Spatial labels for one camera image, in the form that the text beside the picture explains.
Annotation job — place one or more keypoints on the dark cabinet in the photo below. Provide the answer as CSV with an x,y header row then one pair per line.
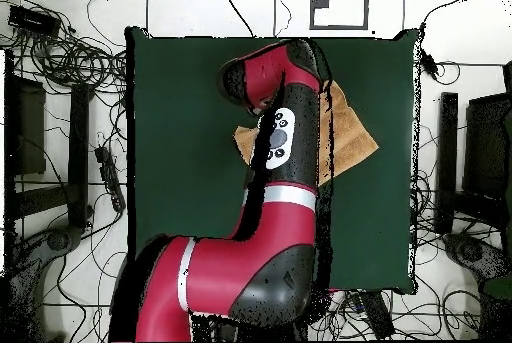
x,y
486,147

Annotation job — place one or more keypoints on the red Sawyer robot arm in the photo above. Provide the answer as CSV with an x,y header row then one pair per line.
x,y
272,231

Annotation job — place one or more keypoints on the dark brown box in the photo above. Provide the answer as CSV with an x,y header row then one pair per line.
x,y
32,127

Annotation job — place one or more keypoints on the dark green tablecloth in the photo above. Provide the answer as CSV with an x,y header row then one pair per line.
x,y
180,159

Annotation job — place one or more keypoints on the grey stand foot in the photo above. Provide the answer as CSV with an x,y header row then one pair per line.
x,y
60,239
468,251

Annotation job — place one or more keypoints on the black electronics box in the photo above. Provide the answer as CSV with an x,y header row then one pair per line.
x,y
34,21

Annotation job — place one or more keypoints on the black upright bar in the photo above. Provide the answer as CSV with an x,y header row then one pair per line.
x,y
447,159
78,151

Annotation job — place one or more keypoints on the orange terry towel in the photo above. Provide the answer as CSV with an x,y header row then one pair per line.
x,y
352,139

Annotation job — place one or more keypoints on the black power adapter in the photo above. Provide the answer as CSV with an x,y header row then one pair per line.
x,y
430,65

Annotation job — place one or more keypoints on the black power strip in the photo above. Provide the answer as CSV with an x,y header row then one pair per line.
x,y
378,315
108,177

